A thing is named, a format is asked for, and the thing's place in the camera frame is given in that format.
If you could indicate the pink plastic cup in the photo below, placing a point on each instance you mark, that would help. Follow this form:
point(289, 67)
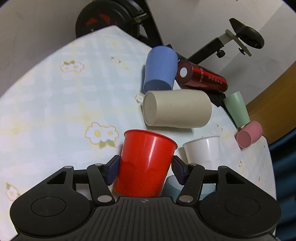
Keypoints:
point(249, 134)

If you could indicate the blue plastic cup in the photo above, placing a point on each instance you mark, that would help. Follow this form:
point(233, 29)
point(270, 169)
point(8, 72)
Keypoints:
point(160, 69)

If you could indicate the beige plastic cup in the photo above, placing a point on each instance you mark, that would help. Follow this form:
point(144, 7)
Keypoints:
point(183, 108)

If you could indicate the red plastic cup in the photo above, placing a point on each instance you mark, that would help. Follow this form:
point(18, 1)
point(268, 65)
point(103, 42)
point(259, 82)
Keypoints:
point(144, 163)

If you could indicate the white plastic cup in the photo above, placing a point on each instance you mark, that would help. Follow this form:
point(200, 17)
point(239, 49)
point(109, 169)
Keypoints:
point(203, 151)

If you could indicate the wooden panel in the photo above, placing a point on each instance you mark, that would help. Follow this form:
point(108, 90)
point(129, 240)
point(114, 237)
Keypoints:
point(274, 108)

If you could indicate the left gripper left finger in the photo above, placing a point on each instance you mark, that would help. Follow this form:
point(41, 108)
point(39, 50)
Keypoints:
point(61, 186)

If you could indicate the black exercise bike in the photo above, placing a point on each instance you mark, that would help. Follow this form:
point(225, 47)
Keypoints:
point(135, 18)

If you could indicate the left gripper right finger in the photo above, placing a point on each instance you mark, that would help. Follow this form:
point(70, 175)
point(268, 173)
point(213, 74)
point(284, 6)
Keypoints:
point(229, 184)

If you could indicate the pale blue cup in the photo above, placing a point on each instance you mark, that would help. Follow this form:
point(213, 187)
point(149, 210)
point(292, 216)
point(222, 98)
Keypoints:
point(172, 188)

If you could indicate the green plastic cup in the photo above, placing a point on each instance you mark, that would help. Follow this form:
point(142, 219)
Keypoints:
point(236, 107)

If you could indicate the red metal bottle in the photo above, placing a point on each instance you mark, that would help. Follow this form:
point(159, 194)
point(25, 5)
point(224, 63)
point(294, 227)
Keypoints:
point(195, 76)

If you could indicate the blue curtain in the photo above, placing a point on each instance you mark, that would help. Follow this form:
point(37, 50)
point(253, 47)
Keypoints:
point(282, 154)

